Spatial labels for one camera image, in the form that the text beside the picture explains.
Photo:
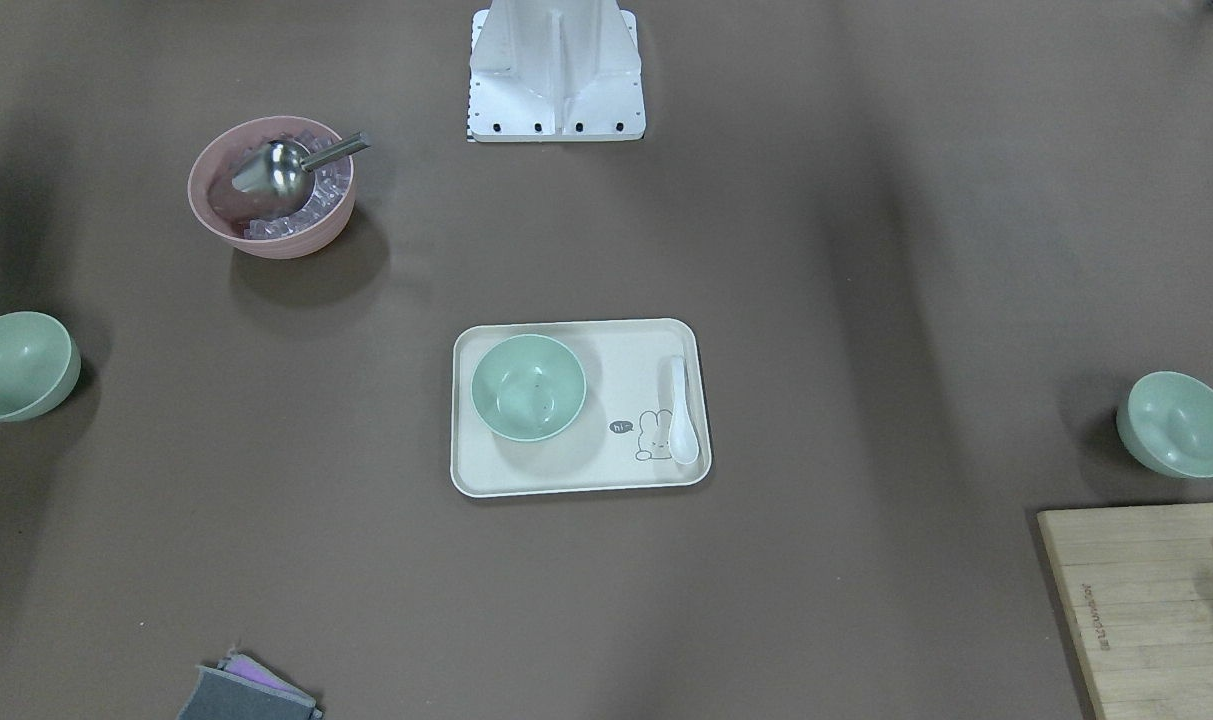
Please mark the green bowl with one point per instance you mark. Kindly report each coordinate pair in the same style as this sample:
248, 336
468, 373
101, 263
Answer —
1165, 421
40, 364
529, 388

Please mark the green bowl on tray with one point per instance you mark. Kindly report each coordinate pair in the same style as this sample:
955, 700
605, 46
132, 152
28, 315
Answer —
529, 388

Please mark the cream rabbit tray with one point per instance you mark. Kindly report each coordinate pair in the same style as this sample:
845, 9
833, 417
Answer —
621, 438

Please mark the white ceramic spoon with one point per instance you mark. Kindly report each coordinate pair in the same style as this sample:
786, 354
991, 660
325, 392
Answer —
683, 440

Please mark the clear ice cubes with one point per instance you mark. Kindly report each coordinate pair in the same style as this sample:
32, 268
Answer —
326, 193

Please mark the metal ice scoop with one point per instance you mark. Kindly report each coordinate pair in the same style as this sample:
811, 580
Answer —
277, 179

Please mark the pink bowl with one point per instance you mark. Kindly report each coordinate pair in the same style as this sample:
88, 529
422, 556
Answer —
224, 153

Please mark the grey and purple cloths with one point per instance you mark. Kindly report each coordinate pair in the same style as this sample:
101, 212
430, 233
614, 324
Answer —
241, 687

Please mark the wooden cutting board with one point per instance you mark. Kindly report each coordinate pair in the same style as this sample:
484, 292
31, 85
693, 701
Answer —
1136, 587

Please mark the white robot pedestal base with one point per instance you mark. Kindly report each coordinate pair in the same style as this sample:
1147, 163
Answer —
555, 71

